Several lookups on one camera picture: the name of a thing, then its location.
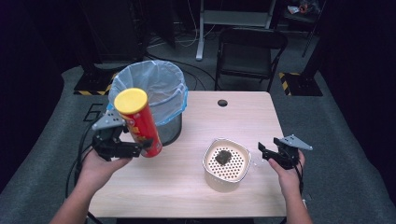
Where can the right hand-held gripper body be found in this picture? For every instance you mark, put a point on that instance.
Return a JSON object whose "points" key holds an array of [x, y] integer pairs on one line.
{"points": [[288, 155]]}

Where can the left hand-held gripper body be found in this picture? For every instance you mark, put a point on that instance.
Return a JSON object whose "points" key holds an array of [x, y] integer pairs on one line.
{"points": [[109, 146]]}

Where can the red chips can yellow lid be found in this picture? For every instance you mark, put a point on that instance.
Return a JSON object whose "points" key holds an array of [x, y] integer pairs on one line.
{"points": [[140, 124]]}

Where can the metal mesh trash bin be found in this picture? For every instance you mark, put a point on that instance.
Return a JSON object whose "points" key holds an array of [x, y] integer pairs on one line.
{"points": [[171, 130]]}

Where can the cream perforated strainer basket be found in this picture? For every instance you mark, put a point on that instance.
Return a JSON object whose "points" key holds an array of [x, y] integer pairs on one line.
{"points": [[230, 174]]}

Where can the dark wet tea leaves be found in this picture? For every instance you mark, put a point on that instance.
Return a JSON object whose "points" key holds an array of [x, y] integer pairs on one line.
{"points": [[223, 157]]}

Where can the translucent blue trash bag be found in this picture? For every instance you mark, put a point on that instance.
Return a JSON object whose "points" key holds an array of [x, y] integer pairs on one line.
{"points": [[162, 84]]}

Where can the person's right hand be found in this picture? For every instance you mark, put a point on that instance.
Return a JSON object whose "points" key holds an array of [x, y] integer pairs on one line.
{"points": [[291, 182]]}

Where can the person's left hand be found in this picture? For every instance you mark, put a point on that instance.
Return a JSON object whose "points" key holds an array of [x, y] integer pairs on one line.
{"points": [[95, 172]]}

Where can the crumpled clear plastic piece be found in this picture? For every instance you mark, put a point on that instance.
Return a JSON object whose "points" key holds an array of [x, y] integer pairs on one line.
{"points": [[257, 163]]}

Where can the black folding chair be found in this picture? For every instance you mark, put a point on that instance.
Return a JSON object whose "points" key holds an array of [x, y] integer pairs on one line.
{"points": [[249, 57]]}

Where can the black cabinet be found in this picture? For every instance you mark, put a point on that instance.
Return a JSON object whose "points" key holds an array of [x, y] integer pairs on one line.
{"points": [[115, 31]]}

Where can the cart with clutter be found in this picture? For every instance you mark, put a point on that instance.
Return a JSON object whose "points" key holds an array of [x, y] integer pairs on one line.
{"points": [[303, 9]]}

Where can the hazard striped base plate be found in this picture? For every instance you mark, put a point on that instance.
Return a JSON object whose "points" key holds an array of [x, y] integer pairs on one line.
{"points": [[93, 85], [302, 85]]}

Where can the white desk frame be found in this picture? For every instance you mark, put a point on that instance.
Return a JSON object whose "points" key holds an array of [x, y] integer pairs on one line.
{"points": [[232, 18]]}

